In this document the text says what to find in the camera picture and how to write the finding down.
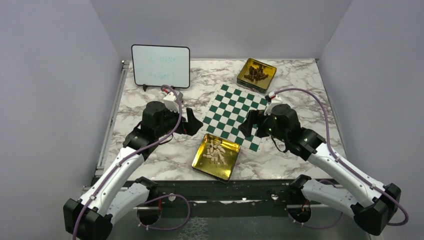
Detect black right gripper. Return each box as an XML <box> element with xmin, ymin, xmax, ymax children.
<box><xmin>238</xmin><ymin>108</ymin><xmax>289</xmax><ymax>143</ymax></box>

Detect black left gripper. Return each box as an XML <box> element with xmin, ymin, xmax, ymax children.
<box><xmin>156</xmin><ymin>103</ymin><xmax>204</xmax><ymax>138</ymax></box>

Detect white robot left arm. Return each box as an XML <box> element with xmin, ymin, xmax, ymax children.
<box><xmin>63</xmin><ymin>101</ymin><xmax>203</xmax><ymax>240</ymax></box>

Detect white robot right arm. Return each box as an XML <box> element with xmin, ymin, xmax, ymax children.
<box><xmin>238</xmin><ymin>104</ymin><xmax>402</xmax><ymax>236</ymax></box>

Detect green white chess board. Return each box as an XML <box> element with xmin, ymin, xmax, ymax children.
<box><xmin>200</xmin><ymin>83</ymin><xmax>273</xmax><ymax>156</ymax></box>

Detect gold tin white pieces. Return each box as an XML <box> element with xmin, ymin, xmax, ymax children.
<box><xmin>191</xmin><ymin>133</ymin><xmax>241</xmax><ymax>183</ymax></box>

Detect gold tin dark pieces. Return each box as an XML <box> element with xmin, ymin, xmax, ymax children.
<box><xmin>236</xmin><ymin>58</ymin><xmax>277</xmax><ymax>95</ymax></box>

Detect pile of dark chess pieces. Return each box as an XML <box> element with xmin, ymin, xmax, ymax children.
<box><xmin>244</xmin><ymin>65</ymin><xmax>269</xmax><ymax>81</ymax></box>

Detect small whiteboard on stand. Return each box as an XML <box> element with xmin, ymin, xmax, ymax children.
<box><xmin>131</xmin><ymin>44</ymin><xmax>191</xmax><ymax>89</ymax></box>

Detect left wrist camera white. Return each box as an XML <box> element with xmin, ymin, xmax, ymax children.
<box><xmin>163</xmin><ymin>90</ymin><xmax>180</xmax><ymax>114</ymax></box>

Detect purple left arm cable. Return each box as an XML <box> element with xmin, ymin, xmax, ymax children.
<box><xmin>72</xmin><ymin>84</ymin><xmax>184</xmax><ymax>240</ymax></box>

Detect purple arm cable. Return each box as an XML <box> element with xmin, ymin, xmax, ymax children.
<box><xmin>72</xmin><ymin>84</ymin><xmax>184</xmax><ymax>240</ymax></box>
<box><xmin>271</xmin><ymin>87</ymin><xmax>410</xmax><ymax>227</ymax></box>

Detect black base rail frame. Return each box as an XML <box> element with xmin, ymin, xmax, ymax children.
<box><xmin>81</xmin><ymin>178</ymin><xmax>332</xmax><ymax>220</ymax></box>

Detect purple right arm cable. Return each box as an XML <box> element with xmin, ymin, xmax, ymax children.
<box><xmin>271</xmin><ymin>87</ymin><xmax>410</xmax><ymax>227</ymax></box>

